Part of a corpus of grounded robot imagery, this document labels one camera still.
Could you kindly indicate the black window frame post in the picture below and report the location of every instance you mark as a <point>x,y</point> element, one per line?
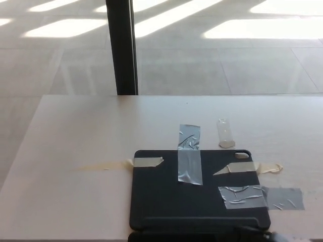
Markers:
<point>122,50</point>

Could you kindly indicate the beige masking tape pointed strip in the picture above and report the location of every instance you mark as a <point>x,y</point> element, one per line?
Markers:
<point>242,167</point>

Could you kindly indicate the wide grey duct tape strip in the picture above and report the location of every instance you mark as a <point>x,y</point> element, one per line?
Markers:
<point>280,197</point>

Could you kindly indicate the long grey duct tape strip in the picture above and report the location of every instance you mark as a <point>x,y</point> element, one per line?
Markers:
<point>189,153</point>

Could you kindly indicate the beige masking tape long strip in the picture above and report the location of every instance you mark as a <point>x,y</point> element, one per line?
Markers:
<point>147,161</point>

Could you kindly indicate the clear plastic tape strip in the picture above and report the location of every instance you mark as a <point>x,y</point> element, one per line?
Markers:
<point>225,132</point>

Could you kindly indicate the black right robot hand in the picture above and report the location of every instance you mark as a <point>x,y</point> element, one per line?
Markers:
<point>255,235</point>

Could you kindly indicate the black folding tablet cover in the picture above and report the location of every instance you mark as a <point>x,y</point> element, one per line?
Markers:
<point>156,191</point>

